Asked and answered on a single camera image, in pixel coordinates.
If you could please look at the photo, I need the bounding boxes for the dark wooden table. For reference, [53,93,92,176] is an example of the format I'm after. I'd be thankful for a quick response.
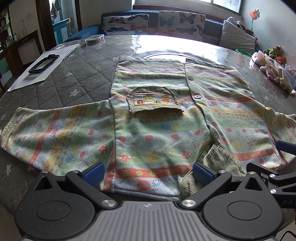
[0,30,43,91]

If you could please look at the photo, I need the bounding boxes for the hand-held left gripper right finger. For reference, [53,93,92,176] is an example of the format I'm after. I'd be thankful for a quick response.
[180,162,270,210]

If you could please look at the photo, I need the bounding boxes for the wooden display cabinet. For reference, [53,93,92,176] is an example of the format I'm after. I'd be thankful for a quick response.
[0,7,15,47]

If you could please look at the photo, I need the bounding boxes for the butterfly print cushion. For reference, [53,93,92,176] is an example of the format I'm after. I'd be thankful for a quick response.
[157,10,206,38]
[101,13,150,36]

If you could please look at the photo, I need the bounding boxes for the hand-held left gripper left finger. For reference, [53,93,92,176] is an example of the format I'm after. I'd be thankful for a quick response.
[34,162,117,210]

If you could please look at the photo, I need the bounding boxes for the colourful pinwheel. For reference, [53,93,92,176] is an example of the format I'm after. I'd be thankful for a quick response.
[248,8,261,36]

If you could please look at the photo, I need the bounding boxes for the clear plastic box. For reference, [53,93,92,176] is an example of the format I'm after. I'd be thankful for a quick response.
[85,34,104,45]

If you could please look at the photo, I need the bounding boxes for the plush toy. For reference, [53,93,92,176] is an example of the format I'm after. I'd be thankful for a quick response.
[265,45,287,64]

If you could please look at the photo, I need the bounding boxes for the grey pillow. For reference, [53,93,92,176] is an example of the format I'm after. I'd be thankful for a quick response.
[218,16,256,55]

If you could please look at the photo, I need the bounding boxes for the striped patterned knit cardigan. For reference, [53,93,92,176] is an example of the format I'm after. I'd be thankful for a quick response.
[0,55,296,202]

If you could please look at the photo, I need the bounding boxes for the beige and pink cloth pile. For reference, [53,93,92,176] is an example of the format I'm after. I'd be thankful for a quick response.
[251,51,296,96]

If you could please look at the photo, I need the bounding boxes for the dark wooden door frame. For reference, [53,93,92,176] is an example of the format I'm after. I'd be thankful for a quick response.
[36,0,83,51]

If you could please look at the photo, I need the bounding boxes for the blue painted cabinet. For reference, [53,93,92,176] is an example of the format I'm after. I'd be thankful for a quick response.
[52,18,77,45]

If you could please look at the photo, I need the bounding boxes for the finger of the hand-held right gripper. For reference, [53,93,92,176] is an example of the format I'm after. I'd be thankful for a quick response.
[276,140,296,155]
[246,162,296,195]

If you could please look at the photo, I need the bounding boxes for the black rectangular frame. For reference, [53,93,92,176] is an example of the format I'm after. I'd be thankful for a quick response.
[28,54,60,74]

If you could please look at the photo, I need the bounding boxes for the white paper sheet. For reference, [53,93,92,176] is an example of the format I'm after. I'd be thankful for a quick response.
[7,44,80,92]

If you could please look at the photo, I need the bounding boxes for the green plastic item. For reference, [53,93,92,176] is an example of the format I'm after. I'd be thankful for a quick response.
[235,48,252,57]

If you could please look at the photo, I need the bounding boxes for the blue sofa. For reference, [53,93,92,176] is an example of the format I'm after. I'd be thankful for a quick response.
[63,9,263,52]

